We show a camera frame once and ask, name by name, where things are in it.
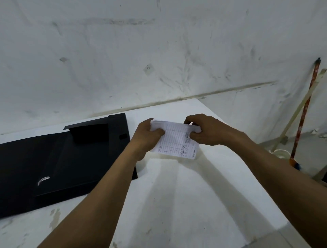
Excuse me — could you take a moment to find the stack of receipts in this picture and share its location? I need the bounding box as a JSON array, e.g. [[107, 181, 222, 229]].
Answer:
[[149, 120, 202, 160]]

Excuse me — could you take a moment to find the broom with red striped handle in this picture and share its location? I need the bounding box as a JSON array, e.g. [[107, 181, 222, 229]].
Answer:
[[289, 57, 322, 171]]

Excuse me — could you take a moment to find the person's right forearm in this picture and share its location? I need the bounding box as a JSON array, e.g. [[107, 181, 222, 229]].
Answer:
[[236, 135, 327, 248]]

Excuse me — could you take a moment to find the white bucket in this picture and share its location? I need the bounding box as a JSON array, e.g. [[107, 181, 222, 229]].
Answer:
[[269, 149, 292, 160]]

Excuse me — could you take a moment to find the person's right hand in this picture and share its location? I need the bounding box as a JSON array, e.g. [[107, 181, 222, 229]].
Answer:
[[184, 113, 250, 154]]

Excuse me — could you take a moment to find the person's left hand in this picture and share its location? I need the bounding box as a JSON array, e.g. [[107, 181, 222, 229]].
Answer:
[[127, 118, 166, 162]]

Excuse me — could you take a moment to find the pale wooden stick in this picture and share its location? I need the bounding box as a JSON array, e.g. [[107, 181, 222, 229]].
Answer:
[[270, 68, 327, 153]]

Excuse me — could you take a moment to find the person's left forearm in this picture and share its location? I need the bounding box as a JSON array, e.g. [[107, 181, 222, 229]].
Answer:
[[37, 145, 147, 248]]

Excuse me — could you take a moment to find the black folder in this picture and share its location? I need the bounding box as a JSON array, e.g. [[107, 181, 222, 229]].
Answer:
[[0, 112, 138, 219]]

